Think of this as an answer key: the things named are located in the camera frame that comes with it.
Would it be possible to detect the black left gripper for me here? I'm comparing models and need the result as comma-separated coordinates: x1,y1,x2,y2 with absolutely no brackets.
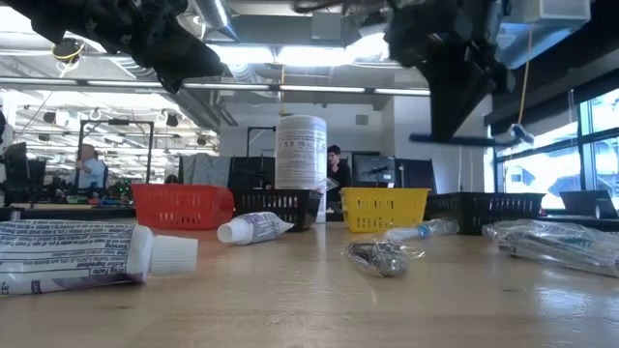
14,0,226,96

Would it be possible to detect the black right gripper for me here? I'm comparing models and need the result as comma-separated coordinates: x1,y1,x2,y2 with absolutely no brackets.
385,0,512,142

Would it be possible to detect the clear blue toothbrush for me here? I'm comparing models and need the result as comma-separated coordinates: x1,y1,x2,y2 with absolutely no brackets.
384,217,460,243

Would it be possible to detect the red plastic basket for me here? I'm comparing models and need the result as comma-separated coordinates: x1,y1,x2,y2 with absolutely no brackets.
131,183,236,231

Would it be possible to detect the small white purple toothpaste tube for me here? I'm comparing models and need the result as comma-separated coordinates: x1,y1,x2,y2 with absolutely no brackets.
216,211,295,246

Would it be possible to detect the silver razor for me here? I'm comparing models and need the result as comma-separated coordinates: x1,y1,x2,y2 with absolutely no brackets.
343,239,427,279

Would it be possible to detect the grey toothbrush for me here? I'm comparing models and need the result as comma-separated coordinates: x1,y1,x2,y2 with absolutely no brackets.
492,232,619,278

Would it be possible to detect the white toothpaste tube black print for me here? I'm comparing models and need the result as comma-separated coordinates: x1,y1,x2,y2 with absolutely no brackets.
0,219,199,298

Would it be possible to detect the black panel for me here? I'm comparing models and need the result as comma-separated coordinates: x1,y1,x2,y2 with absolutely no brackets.
395,158,436,194
227,156,277,189

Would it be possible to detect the grey cloth partition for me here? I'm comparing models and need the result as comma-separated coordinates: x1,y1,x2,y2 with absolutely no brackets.
178,153,232,186

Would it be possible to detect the black computer monitor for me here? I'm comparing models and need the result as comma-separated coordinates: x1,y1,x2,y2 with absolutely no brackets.
351,153,397,189

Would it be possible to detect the wide black plastic basket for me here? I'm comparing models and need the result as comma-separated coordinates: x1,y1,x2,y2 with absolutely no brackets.
425,191,546,237

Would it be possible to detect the yellow plastic basket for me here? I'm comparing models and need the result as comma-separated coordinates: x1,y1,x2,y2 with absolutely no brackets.
339,187,430,234

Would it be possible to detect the long ceiling light bar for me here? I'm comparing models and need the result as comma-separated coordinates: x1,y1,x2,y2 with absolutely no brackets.
0,76,431,98

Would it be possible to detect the person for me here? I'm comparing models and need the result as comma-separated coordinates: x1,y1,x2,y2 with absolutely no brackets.
74,143,108,190
326,144,353,204

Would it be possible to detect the white ceiling unit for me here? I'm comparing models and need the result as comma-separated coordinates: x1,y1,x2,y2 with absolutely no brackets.
512,0,592,23

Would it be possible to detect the white wipes canister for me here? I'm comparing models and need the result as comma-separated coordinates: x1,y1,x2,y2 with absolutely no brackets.
274,114,329,224

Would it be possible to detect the dark desk under laptop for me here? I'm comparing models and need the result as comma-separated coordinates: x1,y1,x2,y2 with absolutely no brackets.
540,215,619,231

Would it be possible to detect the small black plastic basket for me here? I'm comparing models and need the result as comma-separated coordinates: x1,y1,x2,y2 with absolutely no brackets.
231,188,323,232

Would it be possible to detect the cluttered background workbench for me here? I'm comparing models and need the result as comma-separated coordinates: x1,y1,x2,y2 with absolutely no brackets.
0,205,136,222

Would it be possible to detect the round silver air duct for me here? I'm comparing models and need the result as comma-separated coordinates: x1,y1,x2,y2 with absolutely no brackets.
191,0,239,41

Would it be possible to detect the hanging yellow cable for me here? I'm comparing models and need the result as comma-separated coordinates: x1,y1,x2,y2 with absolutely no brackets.
517,26,534,126

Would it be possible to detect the black metal frame stand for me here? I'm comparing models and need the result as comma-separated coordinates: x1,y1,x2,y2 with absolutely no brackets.
74,119,155,188

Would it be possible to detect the thin black frame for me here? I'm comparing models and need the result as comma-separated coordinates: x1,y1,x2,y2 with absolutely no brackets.
246,126,277,159

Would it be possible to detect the black ceiling fixture yellow wire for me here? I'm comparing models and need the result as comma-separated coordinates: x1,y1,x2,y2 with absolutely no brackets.
51,37,87,78

